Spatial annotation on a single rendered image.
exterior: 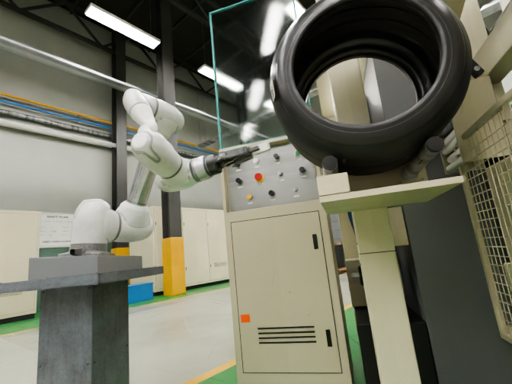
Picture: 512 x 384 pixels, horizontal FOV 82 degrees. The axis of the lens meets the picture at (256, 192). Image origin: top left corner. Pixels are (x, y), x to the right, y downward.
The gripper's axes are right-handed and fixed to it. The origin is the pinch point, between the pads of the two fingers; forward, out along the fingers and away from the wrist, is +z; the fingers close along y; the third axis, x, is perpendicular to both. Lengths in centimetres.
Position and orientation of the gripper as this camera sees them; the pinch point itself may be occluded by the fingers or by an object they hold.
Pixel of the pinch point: (260, 148)
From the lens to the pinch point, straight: 106.8
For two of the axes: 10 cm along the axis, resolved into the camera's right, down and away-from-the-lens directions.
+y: 2.9, 1.7, 9.4
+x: 2.3, 9.4, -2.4
